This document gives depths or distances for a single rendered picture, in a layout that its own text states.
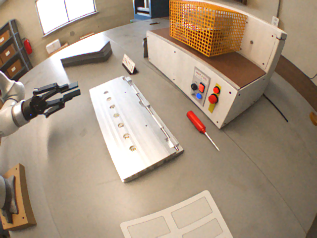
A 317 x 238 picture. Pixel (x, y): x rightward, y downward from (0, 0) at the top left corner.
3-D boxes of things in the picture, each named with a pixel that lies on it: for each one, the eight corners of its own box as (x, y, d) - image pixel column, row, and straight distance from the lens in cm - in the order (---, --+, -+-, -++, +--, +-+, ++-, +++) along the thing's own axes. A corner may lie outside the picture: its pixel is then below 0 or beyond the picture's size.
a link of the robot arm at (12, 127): (8, 115, 56) (15, 93, 66) (-13, 129, 67) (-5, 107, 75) (22, 134, 61) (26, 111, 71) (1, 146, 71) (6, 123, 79)
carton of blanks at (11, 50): (3, 63, 411) (-1, 55, 411) (5, 61, 426) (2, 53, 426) (15, 53, 394) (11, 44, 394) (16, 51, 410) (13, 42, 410)
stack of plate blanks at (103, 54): (63, 67, 121) (58, 57, 118) (71, 58, 129) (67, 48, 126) (105, 61, 97) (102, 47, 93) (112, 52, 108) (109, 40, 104)
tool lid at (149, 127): (90, 92, 69) (89, 89, 68) (126, 77, 70) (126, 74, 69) (124, 181, 42) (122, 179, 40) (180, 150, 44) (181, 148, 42)
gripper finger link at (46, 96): (38, 100, 58) (36, 98, 58) (61, 86, 54) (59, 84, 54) (37, 107, 55) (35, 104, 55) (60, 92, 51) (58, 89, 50)
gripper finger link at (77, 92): (63, 99, 53) (64, 101, 54) (80, 92, 52) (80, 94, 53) (63, 94, 56) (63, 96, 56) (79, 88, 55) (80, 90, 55)
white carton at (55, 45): (49, 51, 403) (46, 44, 399) (61, 44, 398) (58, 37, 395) (48, 54, 375) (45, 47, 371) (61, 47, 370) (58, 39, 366)
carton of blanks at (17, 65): (11, 77, 416) (6, 70, 413) (12, 75, 431) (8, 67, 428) (22, 68, 399) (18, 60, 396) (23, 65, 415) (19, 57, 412)
